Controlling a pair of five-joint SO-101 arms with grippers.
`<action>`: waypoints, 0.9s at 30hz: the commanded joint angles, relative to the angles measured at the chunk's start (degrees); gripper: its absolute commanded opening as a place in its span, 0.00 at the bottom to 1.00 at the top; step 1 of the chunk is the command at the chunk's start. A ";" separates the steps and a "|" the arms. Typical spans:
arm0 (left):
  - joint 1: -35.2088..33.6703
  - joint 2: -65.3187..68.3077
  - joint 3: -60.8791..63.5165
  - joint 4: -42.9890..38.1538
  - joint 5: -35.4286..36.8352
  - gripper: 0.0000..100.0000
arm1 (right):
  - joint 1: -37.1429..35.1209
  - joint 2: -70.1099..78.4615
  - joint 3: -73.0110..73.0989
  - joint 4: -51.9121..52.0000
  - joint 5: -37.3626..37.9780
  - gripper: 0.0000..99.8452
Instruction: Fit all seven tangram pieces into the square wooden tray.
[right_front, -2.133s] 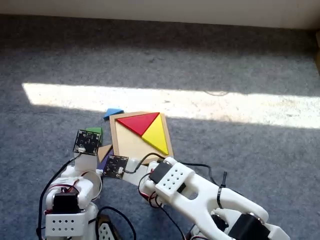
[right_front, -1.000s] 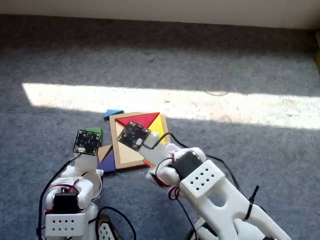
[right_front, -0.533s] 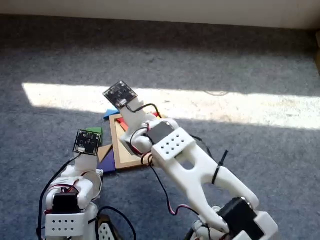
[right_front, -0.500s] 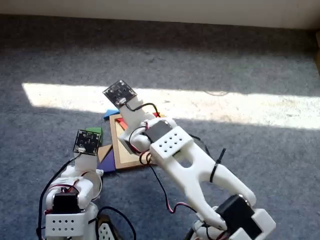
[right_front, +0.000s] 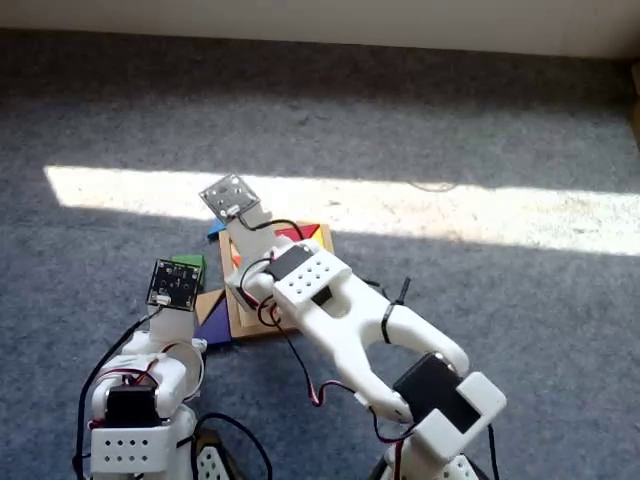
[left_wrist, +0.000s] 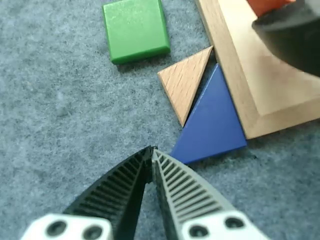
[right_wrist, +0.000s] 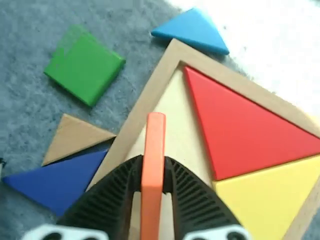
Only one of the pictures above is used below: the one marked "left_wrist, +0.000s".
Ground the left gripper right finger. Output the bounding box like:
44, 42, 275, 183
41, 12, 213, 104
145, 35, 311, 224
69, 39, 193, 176
151, 149, 272, 240

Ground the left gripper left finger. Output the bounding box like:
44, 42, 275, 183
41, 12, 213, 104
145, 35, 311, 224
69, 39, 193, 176
19, 145, 154, 240

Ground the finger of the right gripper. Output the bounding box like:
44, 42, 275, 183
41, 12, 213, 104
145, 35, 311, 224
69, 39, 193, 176
251, 0, 320, 78

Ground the orange tangram piece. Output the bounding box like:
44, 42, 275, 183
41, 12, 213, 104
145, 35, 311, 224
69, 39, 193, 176
246, 0, 296, 18

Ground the square wooden tray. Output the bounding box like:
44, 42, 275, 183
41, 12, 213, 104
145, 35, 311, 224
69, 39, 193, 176
194, 0, 320, 140

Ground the blue triangle tangram piece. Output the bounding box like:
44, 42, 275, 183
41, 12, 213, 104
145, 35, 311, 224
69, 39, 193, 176
168, 63, 248, 165

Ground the natural wood triangle tangram piece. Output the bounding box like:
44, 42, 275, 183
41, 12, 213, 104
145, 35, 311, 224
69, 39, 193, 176
157, 45, 215, 128

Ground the green square tangram piece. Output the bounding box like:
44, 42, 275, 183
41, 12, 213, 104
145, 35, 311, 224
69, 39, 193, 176
101, 0, 172, 66

